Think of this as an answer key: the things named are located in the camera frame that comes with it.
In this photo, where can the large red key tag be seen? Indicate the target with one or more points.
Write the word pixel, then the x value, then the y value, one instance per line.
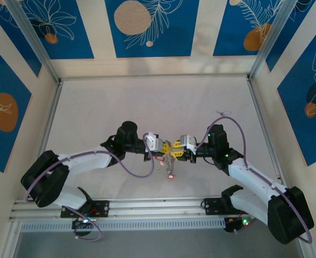
pixel 159 160

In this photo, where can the keyring with silver keys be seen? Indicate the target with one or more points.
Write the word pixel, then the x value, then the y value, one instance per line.
pixel 170 164

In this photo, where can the small red key tag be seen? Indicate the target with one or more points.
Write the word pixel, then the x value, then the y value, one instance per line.
pixel 171 176

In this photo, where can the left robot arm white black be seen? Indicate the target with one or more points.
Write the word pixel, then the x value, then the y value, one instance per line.
pixel 88 161

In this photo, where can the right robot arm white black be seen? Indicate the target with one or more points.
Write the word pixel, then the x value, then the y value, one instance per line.
pixel 254 180

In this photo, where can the black controller board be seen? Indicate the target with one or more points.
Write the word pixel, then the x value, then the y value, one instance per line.
pixel 78 223
pixel 232 225

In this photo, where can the aluminium table side rail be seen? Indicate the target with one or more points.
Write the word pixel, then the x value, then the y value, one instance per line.
pixel 50 118
pixel 262 123

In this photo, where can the aluminium mounting rail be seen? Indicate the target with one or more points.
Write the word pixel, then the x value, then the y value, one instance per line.
pixel 152 208

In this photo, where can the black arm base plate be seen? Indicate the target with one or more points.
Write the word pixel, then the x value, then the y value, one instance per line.
pixel 104 208
pixel 210 205

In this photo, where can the aluminium table back rail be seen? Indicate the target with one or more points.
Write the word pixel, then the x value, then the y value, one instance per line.
pixel 152 77

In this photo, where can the aluminium frame post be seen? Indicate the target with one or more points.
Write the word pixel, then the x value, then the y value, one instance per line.
pixel 303 248
pixel 34 37
pixel 271 37
pixel 11 239

